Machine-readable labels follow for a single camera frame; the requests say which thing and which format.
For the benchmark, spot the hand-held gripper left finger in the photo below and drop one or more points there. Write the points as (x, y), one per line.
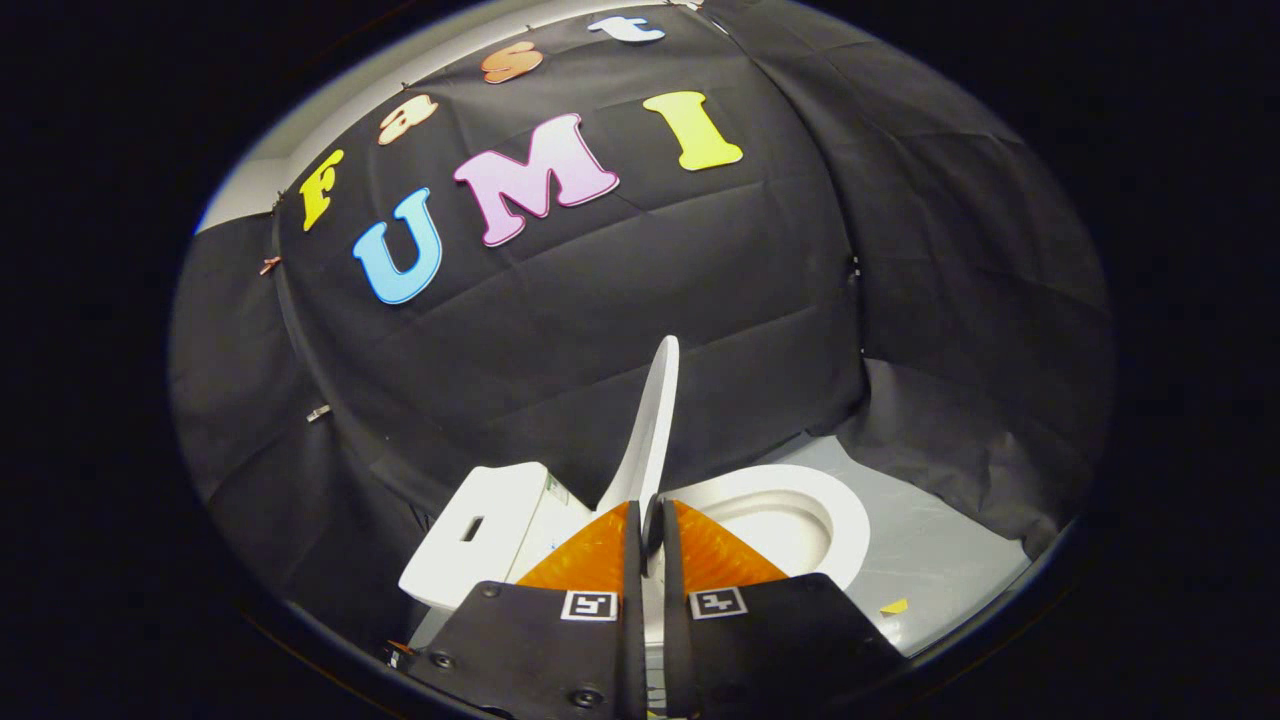
(632, 620)

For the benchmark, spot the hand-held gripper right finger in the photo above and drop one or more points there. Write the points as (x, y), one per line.
(676, 620)

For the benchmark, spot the white toilet lid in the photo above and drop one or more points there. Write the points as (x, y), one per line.
(650, 430)

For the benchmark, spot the white toilet tank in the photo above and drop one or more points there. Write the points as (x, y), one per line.
(500, 510)

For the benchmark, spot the white toilet bowl with seat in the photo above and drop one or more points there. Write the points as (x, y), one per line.
(850, 520)

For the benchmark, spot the yellow tape piece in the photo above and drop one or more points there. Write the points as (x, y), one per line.
(894, 606)

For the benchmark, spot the black backdrop cloth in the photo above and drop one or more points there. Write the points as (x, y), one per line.
(620, 300)

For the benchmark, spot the silver clip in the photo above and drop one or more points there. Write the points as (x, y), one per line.
(318, 412)

